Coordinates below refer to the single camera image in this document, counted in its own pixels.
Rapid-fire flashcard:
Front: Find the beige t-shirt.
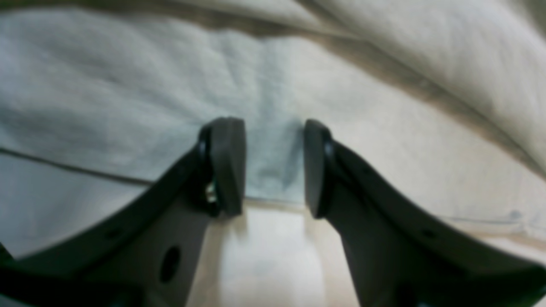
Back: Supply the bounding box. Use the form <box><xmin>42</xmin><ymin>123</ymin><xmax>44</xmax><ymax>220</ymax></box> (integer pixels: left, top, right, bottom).
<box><xmin>0</xmin><ymin>0</ymin><xmax>546</xmax><ymax>307</ymax></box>

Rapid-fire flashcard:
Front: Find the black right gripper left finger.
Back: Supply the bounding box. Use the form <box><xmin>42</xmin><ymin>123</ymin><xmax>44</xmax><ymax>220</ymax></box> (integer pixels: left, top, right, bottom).
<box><xmin>1</xmin><ymin>117</ymin><xmax>247</xmax><ymax>307</ymax></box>

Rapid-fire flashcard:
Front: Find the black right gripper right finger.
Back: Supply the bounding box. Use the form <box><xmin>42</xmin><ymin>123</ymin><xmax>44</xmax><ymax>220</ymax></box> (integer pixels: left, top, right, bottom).
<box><xmin>304</xmin><ymin>120</ymin><xmax>545</xmax><ymax>307</ymax></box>

